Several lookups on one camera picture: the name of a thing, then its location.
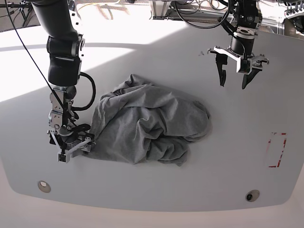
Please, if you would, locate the red tape rectangle marking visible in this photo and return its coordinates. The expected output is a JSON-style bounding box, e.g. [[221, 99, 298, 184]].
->
[[266, 132, 287, 168]]

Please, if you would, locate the aluminium frame post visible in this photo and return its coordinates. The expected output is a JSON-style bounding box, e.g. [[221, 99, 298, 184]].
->
[[148, 0, 171, 20]]

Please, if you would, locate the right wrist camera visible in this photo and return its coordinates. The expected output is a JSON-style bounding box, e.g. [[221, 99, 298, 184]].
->
[[57, 153, 70, 163]]

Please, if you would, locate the left round table hole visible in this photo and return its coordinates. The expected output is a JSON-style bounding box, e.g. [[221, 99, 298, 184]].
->
[[38, 180, 51, 193]]

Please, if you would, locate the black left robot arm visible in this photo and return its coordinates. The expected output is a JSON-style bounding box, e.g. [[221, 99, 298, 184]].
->
[[208, 0, 269, 89]]

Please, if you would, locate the grey T-shirt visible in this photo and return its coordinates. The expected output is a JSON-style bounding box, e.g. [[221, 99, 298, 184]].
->
[[86, 75, 211, 166]]

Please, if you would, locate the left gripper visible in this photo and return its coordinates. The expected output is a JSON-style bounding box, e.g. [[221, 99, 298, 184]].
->
[[208, 46, 269, 89]]

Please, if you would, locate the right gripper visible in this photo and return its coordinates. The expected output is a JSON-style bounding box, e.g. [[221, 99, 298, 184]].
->
[[47, 123, 95, 157]]

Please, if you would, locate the right round table hole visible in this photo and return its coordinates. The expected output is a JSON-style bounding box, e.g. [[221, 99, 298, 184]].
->
[[245, 190, 260, 202]]

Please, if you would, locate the round table hole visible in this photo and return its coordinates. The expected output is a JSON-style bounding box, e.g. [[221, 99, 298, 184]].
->
[[245, 190, 260, 202], [38, 180, 51, 193]]

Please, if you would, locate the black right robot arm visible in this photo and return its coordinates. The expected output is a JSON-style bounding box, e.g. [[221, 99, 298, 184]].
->
[[31, 0, 96, 163]]

